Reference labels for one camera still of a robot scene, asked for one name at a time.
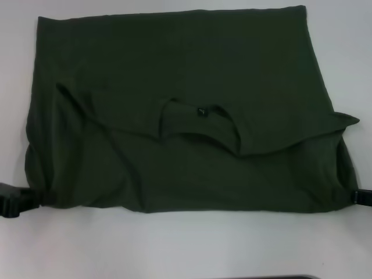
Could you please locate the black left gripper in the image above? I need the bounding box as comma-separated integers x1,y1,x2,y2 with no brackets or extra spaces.
0,181,59,219

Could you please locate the dark green FREE T-shirt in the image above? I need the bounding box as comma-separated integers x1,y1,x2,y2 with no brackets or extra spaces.
24,4,362,216

